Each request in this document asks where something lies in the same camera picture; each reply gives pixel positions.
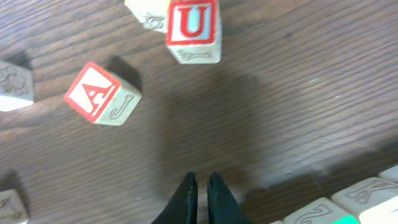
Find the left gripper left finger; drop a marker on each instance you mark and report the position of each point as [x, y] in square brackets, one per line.
[183, 206]

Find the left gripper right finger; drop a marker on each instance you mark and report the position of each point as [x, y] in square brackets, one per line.
[222, 206]

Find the green B block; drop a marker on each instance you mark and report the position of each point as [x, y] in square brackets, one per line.
[321, 211]

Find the yellow O block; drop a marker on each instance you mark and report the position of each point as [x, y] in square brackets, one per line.
[372, 201]

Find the green R block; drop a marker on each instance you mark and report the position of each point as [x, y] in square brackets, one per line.
[390, 174]

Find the red A block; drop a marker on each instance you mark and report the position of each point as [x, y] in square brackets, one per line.
[102, 97]

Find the green N block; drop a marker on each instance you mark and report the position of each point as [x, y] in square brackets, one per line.
[12, 209]

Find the red U block centre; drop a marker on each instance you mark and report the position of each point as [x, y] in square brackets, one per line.
[194, 31]

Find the red u block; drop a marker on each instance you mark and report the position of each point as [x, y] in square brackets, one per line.
[17, 87]
[194, 31]

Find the yellow tilted block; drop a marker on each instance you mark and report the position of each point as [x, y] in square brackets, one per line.
[152, 14]

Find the red U block left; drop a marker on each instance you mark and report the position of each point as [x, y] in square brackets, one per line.
[17, 87]

